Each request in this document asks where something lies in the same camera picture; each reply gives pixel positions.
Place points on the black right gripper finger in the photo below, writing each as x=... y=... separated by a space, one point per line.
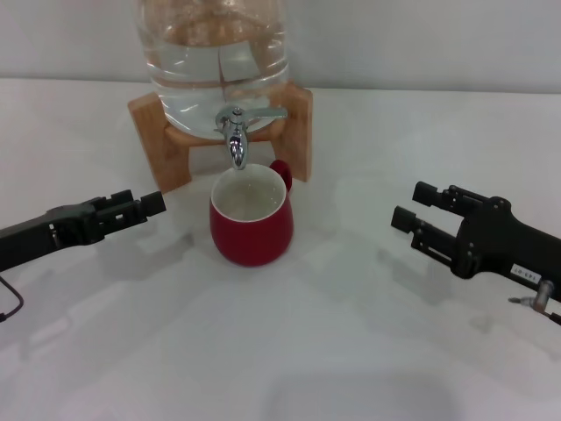
x=442 y=197
x=421 y=234

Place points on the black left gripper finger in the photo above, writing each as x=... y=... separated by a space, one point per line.
x=118 y=196
x=136 y=210

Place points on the wooden dispenser stand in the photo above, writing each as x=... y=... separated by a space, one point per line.
x=168 y=162

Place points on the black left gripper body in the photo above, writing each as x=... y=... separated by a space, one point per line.
x=48 y=232

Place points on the chrome faucet tap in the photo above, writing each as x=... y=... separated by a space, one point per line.
x=236 y=138

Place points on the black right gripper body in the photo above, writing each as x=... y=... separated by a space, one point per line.
x=508 y=245

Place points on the red cup with white inside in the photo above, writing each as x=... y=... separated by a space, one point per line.
x=250 y=237

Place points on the clear glass water dispenser jar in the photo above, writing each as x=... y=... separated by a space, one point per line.
x=197 y=66

